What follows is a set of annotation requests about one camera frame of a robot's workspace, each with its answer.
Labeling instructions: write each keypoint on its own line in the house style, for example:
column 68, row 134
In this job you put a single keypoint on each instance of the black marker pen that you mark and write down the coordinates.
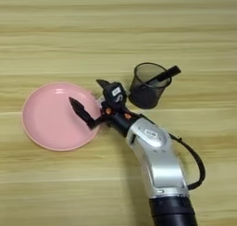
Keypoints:
column 168, row 73

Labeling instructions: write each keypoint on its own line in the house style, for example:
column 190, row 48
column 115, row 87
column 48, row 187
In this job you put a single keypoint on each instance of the black mesh pen cup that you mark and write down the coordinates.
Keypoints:
column 146, row 97

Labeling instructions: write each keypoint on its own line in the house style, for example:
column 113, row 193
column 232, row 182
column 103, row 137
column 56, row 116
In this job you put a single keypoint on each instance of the pink round plate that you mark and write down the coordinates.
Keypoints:
column 49, row 121

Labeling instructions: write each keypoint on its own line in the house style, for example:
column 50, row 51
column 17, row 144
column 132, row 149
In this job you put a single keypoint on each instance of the small black white-labelled box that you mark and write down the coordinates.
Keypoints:
column 114, row 94

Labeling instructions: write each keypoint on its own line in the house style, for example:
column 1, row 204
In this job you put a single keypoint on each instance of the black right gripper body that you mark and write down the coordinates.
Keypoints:
column 121, row 121

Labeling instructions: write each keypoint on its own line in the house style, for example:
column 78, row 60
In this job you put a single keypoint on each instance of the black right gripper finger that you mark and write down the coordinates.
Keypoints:
column 81, row 110
column 103, row 83

